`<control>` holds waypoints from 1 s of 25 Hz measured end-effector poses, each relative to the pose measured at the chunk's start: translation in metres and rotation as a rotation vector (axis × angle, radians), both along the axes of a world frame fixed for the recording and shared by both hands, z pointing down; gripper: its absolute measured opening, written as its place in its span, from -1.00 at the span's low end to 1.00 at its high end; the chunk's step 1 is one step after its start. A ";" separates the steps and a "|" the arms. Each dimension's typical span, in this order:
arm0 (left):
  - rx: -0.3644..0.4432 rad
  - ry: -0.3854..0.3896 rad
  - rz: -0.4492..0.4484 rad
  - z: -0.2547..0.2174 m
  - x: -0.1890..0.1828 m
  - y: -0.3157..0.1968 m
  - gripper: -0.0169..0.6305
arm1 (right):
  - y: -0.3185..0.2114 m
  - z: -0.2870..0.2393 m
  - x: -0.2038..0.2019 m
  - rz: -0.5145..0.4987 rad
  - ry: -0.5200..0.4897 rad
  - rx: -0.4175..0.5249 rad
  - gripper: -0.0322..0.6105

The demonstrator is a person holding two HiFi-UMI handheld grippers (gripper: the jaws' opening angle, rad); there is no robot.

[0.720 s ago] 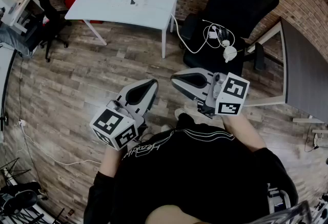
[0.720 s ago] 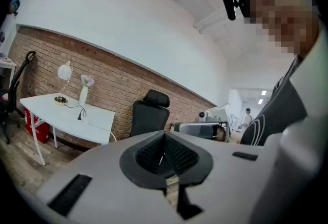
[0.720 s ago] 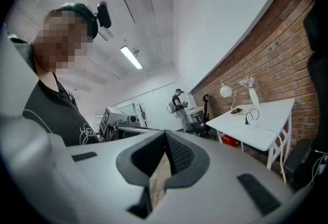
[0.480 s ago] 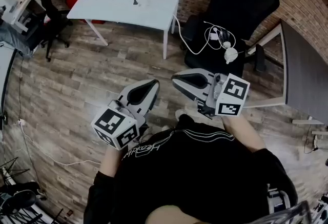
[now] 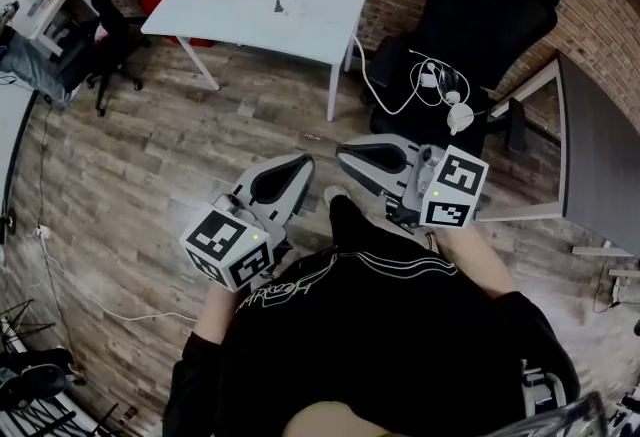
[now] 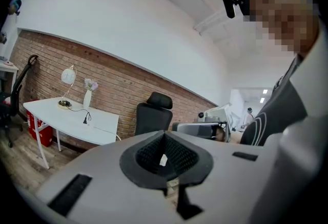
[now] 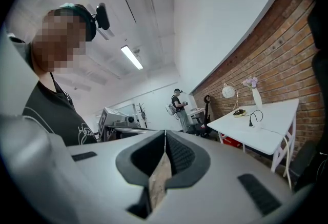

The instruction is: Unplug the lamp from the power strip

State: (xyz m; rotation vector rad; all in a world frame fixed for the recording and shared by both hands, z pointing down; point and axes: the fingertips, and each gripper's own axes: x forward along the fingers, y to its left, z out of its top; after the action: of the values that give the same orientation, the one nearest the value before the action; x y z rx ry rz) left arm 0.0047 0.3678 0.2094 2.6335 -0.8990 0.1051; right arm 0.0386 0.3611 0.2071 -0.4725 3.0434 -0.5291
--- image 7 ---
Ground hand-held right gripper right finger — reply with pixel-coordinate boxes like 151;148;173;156
153;129;294;224

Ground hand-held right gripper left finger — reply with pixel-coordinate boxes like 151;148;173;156
67;129;167;224

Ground black plug with cable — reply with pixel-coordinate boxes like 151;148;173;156
245;109;264;128

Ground white globe desk lamp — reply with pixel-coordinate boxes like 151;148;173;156
221;81;248;119

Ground red box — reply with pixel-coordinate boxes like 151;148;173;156
222;134;243;148

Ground black workbench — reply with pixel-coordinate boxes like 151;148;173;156
102;125;158;143

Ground black office chair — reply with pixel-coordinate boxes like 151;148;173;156
186;115;212;138

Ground grey machine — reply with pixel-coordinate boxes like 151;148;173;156
98;107;140;129

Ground black coat rack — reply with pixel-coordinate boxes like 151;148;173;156
137;103;149;126

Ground black scooter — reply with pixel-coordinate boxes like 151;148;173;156
203;94;213;126

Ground person's black t-shirt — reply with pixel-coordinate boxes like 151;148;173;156
22;71;98;147

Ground white table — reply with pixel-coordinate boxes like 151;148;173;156
207;98;300;177

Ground white vase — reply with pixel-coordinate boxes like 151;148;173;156
252;87;263;110

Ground purple flowers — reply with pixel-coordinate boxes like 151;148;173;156
242;76;259;89

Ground long ceiling light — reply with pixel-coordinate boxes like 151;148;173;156
120;45;144;70

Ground person's head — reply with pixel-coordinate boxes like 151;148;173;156
30;9;89;75

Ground white power strip cable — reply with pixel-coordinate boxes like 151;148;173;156
260;127;293;190

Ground black head strap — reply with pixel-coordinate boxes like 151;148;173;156
59;4;97;42

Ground black head camera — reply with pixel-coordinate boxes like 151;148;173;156
95;2;111;31

